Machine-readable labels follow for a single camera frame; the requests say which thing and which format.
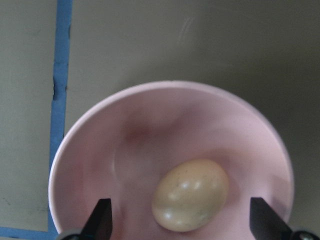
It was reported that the pink bowl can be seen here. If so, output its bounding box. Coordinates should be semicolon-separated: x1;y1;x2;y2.
48;81;294;240

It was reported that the brown egg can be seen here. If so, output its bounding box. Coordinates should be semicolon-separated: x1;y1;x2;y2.
151;159;229;232

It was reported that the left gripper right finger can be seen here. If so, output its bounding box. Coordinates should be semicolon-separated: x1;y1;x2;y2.
249;197;293;240

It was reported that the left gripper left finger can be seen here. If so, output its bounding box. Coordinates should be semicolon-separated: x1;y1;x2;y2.
79;198;113;240

